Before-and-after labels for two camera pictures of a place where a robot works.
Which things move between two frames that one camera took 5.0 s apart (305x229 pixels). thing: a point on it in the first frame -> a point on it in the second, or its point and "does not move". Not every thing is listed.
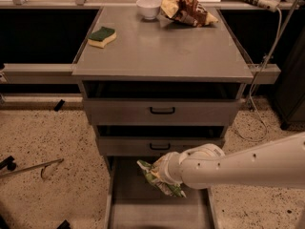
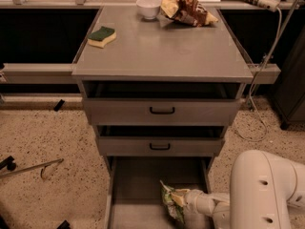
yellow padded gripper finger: x=154 y=169 -> x=178 y=196
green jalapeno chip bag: x=151 y=174 -> x=173 y=207
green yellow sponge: x=101 y=37 does not move
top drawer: x=161 y=103 does not move
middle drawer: x=151 y=140 does not move
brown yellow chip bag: x=186 y=9 does not move
